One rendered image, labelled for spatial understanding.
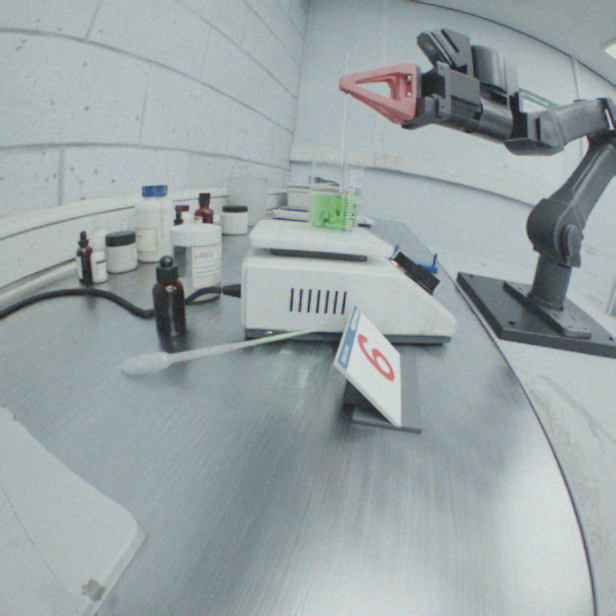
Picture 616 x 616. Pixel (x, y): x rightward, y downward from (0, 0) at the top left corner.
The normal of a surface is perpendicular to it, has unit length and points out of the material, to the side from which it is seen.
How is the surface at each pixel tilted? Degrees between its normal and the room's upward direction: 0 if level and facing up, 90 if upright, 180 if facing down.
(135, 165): 90
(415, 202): 90
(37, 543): 0
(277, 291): 90
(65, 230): 90
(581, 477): 0
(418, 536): 0
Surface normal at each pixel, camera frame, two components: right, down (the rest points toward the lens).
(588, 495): 0.08, -0.92
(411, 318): 0.07, 0.38
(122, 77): 0.97, 0.16
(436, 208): -0.22, 0.35
